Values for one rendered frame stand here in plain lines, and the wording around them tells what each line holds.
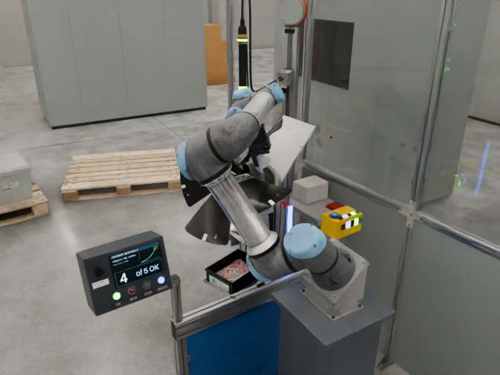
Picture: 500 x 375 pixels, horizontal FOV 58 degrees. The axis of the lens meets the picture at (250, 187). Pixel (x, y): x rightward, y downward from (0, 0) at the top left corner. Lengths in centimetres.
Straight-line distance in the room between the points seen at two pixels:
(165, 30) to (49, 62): 180
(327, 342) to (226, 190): 57
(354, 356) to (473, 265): 83
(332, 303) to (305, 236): 26
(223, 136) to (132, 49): 629
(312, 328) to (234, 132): 68
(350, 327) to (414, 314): 107
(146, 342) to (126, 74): 523
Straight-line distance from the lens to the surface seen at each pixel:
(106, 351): 301
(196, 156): 130
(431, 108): 217
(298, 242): 139
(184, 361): 191
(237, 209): 137
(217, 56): 1020
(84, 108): 748
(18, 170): 463
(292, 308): 160
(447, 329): 250
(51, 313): 341
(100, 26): 737
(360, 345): 164
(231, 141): 126
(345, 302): 156
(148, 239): 151
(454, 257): 229
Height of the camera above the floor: 201
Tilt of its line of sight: 24 degrees down
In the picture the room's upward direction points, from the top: straight up
